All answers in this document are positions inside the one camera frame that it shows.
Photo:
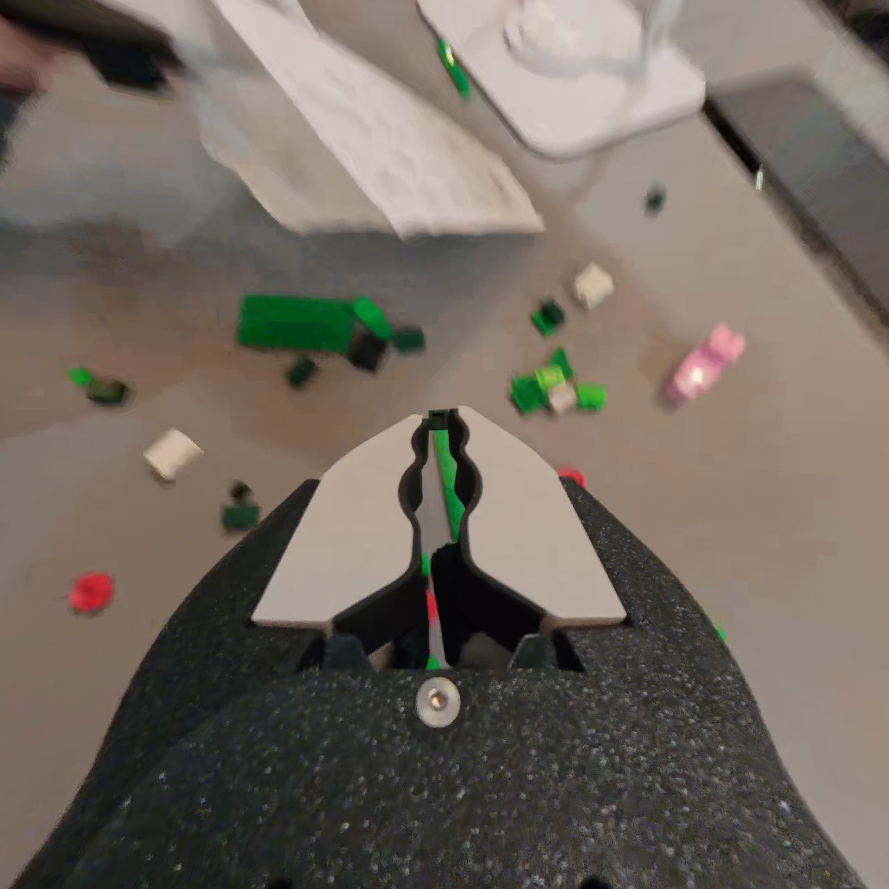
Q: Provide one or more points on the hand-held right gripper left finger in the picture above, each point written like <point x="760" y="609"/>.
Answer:
<point x="347" y="542"/>

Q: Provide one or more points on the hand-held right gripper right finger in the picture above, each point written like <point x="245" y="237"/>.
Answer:
<point x="542" y="542"/>

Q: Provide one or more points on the small green brick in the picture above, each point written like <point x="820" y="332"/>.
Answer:
<point x="438" y="419"/>

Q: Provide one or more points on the white torn paper bag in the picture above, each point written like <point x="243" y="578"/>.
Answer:
<point x="389" y="139"/>

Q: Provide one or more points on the person's left forearm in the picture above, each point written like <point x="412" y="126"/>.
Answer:
<point x="17" y="66"/>

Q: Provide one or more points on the grey desk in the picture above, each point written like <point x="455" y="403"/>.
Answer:
<point x="694" y="521"/>

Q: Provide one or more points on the red claw piece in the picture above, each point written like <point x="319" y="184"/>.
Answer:
<point x="573" y="476"/>

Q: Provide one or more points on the dark green brick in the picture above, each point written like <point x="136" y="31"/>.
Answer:
<point x="108" y="392"/>
<point x="408" y="340"/>
<point x="240" y="510"/>
<point x="302" y="371"/>

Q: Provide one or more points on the long green plate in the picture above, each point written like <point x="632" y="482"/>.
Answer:
<point x="448" y="479"/>

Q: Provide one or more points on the grey brick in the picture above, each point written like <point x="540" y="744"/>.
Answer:
<point x="562" y="397"/>

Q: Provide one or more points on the lime green brick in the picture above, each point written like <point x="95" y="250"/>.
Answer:
<point x="550" y="377"/>

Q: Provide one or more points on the small black brick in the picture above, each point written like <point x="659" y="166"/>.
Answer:
<point x="368" y="353"/>

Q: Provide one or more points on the cream brick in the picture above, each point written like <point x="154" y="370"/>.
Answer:
<point x="173" y="455"/>
<point x="594" y="285"/>

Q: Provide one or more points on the green brick plate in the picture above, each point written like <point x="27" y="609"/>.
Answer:
<point x="295" y="323"/>

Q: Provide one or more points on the bright green brick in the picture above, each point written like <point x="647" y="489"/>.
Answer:
<point x="373" y="318"/>

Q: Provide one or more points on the pink toy pig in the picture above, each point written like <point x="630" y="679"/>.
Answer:
<point x="701" y="364"/>

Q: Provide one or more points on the red round piece left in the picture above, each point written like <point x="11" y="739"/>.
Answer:
<point x="92" y="592"/>

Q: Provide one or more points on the narrow green plate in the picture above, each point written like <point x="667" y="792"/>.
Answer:
<point x="453" y="69"/>

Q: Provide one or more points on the tiny dark green stud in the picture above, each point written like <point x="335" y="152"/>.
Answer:
<point x="655" y="198"/>

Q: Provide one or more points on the white book stand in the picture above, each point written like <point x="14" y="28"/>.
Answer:
<point x="569" y="90"/>

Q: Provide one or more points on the green bracket plate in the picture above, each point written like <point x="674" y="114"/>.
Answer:
<point x="528" y="394"/>

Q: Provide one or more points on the dark green bracket piece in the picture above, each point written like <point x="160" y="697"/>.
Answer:
<point x="547" y="317"/>

